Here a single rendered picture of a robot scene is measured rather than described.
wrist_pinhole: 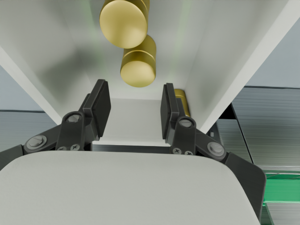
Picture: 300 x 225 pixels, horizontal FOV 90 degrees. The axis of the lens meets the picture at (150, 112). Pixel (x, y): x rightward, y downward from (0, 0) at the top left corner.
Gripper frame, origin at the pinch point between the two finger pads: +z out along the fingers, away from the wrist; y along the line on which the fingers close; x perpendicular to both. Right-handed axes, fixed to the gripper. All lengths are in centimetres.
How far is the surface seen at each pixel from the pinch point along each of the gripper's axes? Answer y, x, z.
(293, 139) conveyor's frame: 19.5, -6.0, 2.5
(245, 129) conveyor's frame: 13.9, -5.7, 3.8
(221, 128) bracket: 10.7, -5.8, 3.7
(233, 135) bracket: 12.1, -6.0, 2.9
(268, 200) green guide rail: 14.9, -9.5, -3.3
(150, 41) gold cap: 1.1, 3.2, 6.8
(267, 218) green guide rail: 19.6, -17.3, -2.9
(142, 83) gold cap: 0.5, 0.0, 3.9
